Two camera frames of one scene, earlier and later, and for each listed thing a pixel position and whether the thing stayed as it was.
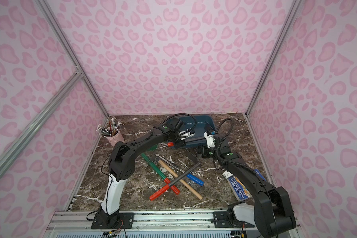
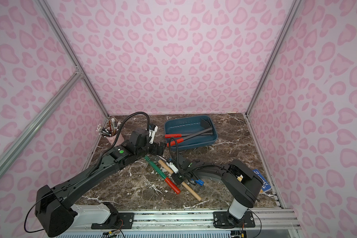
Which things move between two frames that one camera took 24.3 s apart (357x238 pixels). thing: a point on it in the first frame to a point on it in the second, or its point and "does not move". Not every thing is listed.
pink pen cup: (118, 137) does not move
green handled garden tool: (174, 189) does not move
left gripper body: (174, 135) to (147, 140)
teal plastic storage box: (200, 124) does not move
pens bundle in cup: (111, 130) does not move
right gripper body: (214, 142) to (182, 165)
